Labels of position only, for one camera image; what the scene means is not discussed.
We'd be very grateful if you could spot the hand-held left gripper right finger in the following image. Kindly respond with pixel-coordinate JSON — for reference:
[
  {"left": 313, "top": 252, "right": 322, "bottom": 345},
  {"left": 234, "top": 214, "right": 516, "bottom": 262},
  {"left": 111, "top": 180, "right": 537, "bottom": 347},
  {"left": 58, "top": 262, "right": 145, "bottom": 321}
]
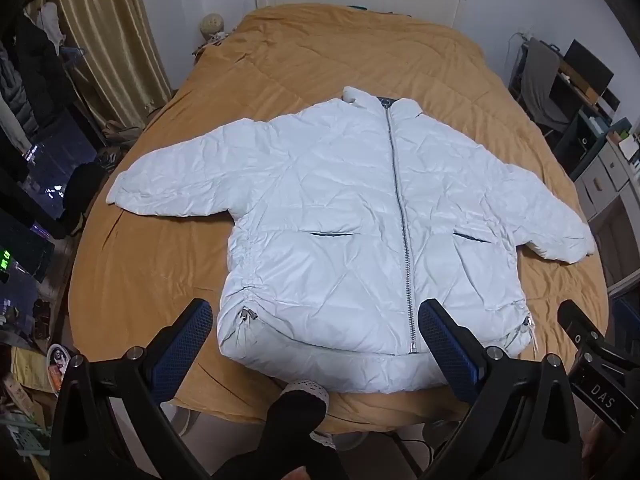
[{"left": 416, "top": 298, "right": 585, "bottom": 480}]

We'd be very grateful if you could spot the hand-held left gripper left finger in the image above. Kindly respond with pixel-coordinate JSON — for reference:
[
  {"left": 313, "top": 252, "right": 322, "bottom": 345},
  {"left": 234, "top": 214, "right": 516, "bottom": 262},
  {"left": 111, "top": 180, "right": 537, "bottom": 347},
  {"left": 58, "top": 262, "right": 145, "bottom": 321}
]
[{"left": 50, "top": 298, "right": 216, "bottom": 480}]

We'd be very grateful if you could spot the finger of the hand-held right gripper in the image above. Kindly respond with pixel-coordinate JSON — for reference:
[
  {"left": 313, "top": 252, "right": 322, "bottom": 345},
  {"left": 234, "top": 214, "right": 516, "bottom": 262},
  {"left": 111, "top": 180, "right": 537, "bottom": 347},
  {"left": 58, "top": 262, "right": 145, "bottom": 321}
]
[{"left": 556, "top": 299, "right": 608, "bottom": 356}]

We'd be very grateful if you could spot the white puffer jacket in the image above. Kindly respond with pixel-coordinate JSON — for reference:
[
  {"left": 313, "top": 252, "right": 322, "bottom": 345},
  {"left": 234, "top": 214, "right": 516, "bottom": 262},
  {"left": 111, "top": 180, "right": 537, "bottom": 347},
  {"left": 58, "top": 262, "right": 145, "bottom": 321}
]
[{"left": 106, "top": 86, "right": 597, "bottom": 394}]

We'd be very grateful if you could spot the round printed tin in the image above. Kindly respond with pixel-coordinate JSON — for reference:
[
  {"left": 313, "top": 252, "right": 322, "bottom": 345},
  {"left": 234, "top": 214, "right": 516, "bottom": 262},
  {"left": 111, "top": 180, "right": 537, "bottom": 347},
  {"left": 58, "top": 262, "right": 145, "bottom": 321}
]
[{"left": 46, "top": 344, "right": 76, "bottom": 391}]

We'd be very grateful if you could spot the white drawer shelf unit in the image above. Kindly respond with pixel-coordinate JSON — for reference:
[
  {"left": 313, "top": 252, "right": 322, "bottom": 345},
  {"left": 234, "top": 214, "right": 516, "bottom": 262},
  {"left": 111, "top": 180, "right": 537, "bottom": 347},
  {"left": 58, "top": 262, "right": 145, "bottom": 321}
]
[{"left": 570, "top": 105, "right": 640, "bottom": 221}]

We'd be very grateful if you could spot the dark cloth bundle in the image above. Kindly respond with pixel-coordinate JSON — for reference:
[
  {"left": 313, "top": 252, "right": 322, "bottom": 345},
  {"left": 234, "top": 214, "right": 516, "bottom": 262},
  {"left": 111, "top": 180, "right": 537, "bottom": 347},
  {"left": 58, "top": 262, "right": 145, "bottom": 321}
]
[{"left": 60, "top": 162, "right": 106, "bottom": 238}]

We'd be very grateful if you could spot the beige bag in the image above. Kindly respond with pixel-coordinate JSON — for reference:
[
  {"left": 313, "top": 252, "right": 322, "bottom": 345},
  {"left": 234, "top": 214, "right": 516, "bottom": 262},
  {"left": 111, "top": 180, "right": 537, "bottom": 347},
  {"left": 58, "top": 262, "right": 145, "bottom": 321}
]
[{"left": 102, "top": 120, "right": 146, "bottom": 148}]

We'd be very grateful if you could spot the grey chair with cloth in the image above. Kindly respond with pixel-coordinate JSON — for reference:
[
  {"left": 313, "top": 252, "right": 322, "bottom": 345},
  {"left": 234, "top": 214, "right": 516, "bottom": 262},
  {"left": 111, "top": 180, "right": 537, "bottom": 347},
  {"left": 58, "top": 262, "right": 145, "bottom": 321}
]
[{"left": 510, "top": 37, "right": 571, "bottom": 133}]

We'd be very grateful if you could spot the black monitor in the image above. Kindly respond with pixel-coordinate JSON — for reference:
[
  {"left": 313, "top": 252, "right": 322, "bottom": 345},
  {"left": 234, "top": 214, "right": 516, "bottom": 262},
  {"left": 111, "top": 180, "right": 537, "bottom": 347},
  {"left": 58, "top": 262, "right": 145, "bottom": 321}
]
[{"left": 564, "top": 39, "right": 615, "bottom": 96}]

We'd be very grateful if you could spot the black hanging coat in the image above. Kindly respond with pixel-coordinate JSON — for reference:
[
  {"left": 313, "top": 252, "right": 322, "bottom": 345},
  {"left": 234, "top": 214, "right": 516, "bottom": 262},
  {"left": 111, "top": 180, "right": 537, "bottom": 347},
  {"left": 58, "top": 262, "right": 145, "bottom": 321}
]
[{"left": 12, "top": 12, "right": 76, "bottom": 126}]

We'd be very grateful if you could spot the mustard quilted bed blanket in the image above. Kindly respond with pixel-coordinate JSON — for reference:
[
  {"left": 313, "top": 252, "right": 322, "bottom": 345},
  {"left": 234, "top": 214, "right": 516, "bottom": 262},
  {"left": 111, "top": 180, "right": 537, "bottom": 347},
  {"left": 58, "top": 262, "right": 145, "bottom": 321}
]
[{"left": 67, "top": 4, "right": 612, "bottom": 433}]

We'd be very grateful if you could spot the round beige ball lamp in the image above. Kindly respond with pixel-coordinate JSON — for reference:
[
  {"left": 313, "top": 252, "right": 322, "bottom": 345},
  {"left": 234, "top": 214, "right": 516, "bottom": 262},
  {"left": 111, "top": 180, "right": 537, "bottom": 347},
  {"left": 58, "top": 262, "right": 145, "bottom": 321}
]
[{"left": 200, "top": 12, "right": 227, "bottom": 41}]

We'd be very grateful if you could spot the gold curtain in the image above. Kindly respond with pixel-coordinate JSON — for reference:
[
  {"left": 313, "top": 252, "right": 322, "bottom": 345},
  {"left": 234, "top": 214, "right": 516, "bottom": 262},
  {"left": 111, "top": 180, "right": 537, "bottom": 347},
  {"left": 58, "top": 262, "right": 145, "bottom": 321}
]
[{"left": 37, "top": 0, "right": 173, "bottom": 131}]

